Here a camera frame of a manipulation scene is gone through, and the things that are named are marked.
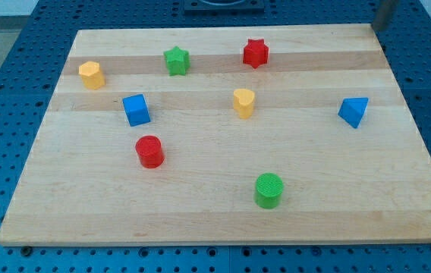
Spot yellow heart block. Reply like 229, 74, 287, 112
233, 89, 256, 119

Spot red cylinder block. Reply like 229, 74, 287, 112
135, 135, 165, 168

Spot green cylinder block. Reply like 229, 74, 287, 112
253, 173, 284, 209

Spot blue cube block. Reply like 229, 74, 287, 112
122, 94, 151, 127

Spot green star block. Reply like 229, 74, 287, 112
164, 46, 190, 76

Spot wooden board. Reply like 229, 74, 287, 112
0, 24, 431, 247

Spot red star block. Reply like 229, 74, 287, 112
243, 39, 269, 69

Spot yellow hexagon block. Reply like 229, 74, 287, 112
78, 61, 105, 89

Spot blue triangle block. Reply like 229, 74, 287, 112
338, 97, 369, 129

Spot grey metal robot rod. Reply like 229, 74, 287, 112
371, 0, 399, 32

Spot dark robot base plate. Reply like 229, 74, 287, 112
183, 0, 265, 14

